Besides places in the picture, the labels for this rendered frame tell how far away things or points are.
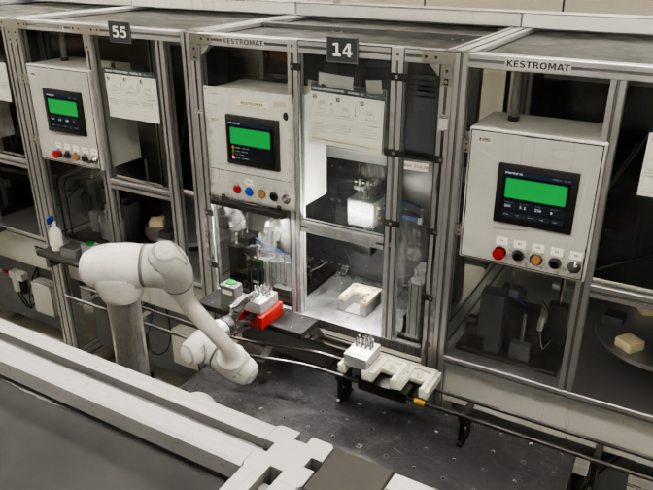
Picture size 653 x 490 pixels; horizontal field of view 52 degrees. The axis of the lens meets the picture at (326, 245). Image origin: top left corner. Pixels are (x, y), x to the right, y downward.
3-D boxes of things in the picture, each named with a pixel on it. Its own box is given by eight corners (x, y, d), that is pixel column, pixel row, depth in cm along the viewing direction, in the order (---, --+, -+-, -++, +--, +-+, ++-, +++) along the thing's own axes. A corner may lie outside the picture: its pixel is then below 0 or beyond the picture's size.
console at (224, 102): (206, 196, 282) (198, 86, 263) (247, 177, 304) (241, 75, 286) (291, 214, 263) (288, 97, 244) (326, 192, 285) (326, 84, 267)
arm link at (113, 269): (166, 462, 224) (101, 461, 225) (177, 430, 239) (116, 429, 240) (139, 257, 192) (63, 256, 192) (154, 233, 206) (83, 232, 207)
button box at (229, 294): (221, 307, 287) (219, 283, 283) (231, 300, 294) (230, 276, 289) (235, 312, 284) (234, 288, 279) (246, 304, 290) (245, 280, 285)
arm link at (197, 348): (200, 338, 258) (226, 356, 254) (173, 359, 246) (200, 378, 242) (204, 318, 252) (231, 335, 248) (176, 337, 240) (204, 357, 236)
